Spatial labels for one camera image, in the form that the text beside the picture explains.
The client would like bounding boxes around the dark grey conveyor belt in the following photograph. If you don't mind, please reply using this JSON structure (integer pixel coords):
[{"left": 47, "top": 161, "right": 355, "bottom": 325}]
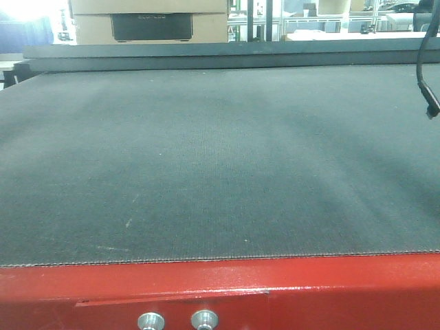
[{"left": 1, "top": 65, "right": 439, "bottom": 267}]

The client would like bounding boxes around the silver bolt right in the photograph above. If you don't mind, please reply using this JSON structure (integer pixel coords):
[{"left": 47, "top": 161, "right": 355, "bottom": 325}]
[{"left": 191, "top": 309, "right": 219, "bottom": 330}]

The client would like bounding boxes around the silver bolt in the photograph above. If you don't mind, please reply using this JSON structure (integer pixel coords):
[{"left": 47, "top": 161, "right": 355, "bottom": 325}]
[
  {"left": 191, "top": 309, "right": 219, "bottom": 330},
  {"left": 137, "top": 312, "right": 165, "bottom": 330}
]

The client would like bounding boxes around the silver bolt left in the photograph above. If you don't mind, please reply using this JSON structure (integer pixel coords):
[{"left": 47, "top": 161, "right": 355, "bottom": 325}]
[{"left": 137, "top": 312, "right": 165, "bottom": 330}]

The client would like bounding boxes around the cardboard box with black print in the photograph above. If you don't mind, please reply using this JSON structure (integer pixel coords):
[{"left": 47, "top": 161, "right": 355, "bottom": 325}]
[{"left": 69, "top": 0, "right": 228, "bottom": 45}]

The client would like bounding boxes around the black hanging cable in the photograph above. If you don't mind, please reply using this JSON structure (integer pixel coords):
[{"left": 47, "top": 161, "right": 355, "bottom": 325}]
[{"left": 415, "top": 0, "right": 440, "bottom": 120}]

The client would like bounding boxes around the red conveyor frame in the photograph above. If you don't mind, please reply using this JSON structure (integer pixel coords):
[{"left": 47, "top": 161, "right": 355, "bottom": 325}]
[{"left": 1, "top": 253, "right": 439, "bottom": 329}]

